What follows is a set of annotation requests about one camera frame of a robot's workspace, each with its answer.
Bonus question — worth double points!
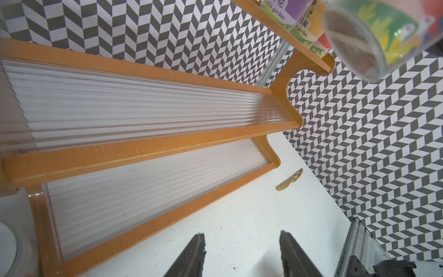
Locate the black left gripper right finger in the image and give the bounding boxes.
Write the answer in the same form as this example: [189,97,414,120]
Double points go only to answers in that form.
[279,230,322,277]

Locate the orange seed container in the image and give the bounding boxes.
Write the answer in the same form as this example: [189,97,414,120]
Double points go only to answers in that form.
[290,0,328,49]

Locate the red-label seed container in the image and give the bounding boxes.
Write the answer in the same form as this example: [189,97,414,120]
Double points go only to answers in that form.
[323,0,443,83]

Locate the golden patterned knife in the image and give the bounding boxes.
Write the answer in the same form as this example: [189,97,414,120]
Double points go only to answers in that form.
[275,169,303,191]

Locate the tall red illustrated-lid container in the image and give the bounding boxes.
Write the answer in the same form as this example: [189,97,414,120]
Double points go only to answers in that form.
[1,222,41,277]

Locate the orange three-tier wooden shelf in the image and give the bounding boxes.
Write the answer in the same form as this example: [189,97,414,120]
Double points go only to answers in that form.
[1,1,336,277]

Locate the red seed container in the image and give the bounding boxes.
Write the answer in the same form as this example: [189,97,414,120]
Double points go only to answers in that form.
[310,33,331,58]

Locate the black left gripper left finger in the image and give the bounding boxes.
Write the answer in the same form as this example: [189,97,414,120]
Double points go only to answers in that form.
[164,233,206,277]

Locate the metal base rail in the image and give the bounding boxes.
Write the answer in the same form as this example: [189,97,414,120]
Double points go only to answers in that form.
[334,216,443,277]

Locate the dark seed container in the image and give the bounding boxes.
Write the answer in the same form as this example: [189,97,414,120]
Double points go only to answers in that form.
[260,0,312,31]

